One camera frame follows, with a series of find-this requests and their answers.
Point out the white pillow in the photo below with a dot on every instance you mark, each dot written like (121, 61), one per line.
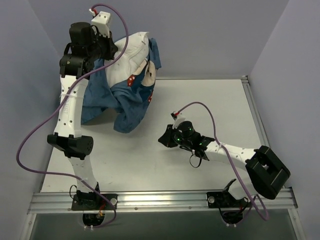
(133, 60)

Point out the aluminium rear table rail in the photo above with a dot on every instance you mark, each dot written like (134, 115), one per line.
(200, 78)

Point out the aluminium right side rail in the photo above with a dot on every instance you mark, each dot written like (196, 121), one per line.
(254, 111)

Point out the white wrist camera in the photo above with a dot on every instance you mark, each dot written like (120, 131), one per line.
(178, 118)
(101, 20)

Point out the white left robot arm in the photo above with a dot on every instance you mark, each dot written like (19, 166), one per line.
(88, 43)

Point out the blue printed pillowcase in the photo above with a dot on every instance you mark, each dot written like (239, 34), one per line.
(130, 98)

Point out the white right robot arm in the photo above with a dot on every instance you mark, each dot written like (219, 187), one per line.
(267, 174)

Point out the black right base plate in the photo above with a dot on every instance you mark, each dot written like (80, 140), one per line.
(224, 200)

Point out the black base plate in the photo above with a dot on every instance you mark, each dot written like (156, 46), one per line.
(224, 200)
(92, 201)

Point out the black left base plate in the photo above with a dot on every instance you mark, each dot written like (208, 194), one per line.
(92, 201)

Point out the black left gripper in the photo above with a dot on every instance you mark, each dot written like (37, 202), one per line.
(109, 46)

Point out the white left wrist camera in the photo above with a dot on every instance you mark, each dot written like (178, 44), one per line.
(101, 20)

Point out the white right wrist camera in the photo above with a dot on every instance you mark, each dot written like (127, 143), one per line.
(178, 118)

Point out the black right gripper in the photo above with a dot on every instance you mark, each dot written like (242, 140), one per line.
(169, 136)

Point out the aluminium front mounting rail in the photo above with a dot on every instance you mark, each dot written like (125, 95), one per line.
(130, 202)

